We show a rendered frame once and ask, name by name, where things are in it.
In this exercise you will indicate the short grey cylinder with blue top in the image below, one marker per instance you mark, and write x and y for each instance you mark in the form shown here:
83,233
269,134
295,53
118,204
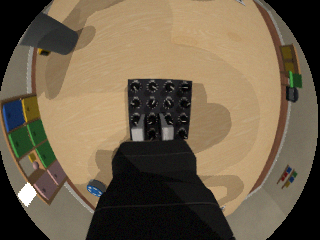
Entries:
96,188

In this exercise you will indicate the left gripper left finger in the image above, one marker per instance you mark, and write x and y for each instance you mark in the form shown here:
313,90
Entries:
137,132

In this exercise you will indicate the black knob box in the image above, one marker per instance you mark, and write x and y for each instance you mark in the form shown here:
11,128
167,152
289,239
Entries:
145,100

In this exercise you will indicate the grey bottle with blue cap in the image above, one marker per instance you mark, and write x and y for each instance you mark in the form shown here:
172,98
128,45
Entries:
47,33

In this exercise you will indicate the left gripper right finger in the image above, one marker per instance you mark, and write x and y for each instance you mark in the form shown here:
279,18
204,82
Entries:
165,130

